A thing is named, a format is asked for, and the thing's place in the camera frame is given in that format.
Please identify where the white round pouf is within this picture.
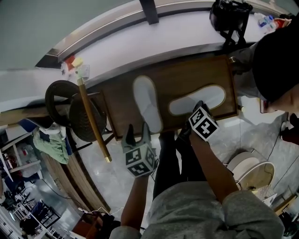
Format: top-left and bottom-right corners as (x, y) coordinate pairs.
(237, 94), (270, 125)

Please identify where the brown wooden cabinet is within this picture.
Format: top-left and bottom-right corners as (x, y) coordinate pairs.
(72, 211), (104, 239)

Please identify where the yellow sponge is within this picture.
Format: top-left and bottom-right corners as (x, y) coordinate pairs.
(72, 57), (85, 69)

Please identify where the black bag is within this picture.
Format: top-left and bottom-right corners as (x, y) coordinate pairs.
(209, 0), (254, 49)

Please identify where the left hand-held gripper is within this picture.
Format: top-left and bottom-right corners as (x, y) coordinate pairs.
(121, 121), (157, 179)

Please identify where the tan cardboard sheet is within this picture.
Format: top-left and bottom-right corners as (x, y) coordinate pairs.
(0, 108), (51, 127)

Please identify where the wooden shoe rack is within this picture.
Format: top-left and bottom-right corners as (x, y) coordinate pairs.
(100, 54), (240, 141)

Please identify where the white round basket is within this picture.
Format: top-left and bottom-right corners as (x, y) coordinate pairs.
(234, 160), (277, 195)

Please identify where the person's grey sweater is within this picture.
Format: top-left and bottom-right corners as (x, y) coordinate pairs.
(109, 181), (286, 239)

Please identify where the red snack packet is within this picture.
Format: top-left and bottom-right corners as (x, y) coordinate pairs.
(273, 17), (293, 29)

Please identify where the red book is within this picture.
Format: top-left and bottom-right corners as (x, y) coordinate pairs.
(259, 99), (270, 114)

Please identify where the small red box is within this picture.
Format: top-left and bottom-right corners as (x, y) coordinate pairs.
(64, 55), (77, 70)

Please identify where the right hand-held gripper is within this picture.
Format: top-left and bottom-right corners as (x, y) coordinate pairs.
(184, 100), (221, 142)

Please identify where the white wall socket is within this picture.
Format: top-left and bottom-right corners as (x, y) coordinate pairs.
(79, 64), (91, 79)

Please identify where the black metal frame rack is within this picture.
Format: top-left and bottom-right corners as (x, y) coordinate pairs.
(13, 197), (63, 231)

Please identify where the curved wooden slat bench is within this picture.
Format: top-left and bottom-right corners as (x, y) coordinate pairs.
(43, 152), (112, 213)

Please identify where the white slipper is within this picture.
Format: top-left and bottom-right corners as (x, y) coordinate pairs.
(168, 84), (227, 117)
(132, 75), (164, 134)

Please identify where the person's left leg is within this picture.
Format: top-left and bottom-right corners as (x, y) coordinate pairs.
(152, 132), (182, 202)

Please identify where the long wooden pole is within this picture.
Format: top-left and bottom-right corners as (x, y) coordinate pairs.
(76, 70), (113, 163)

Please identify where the person's right leg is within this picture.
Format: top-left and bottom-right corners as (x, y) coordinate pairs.
(175, 123), (209, 183)

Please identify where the dark round chair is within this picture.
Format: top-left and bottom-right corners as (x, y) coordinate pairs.
(44, 79), (111, 150)

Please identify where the person's leg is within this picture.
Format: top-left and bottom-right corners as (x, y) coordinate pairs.
(175, 123), (209, 183)
(152, 132), (182, 202)

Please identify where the light wooden stool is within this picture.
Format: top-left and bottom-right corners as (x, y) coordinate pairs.
(272, 193), (299, 213)

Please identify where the white perforated tray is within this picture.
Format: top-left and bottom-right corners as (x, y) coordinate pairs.
(250, 185), (279, 207)

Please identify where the green cloth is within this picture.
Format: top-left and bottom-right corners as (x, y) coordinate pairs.
(32, 130), (70, 165)

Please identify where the blue cushion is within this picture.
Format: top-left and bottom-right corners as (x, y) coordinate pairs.
(17, 117), (40, 132)

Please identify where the plastic water bottle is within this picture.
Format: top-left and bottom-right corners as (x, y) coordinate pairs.
(257, 14), (275, 28)

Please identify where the person's right forearm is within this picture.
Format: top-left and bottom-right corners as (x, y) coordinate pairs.
(189, 132), (242, 204)

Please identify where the person's left forearm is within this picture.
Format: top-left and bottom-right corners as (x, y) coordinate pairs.
(120, 173), (155, 228)

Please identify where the dark window post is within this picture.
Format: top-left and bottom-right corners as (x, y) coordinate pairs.
(139, 0), (160, 25)

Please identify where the white shelf unit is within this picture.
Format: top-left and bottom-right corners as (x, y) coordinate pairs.
(0, 134), (44, 181)

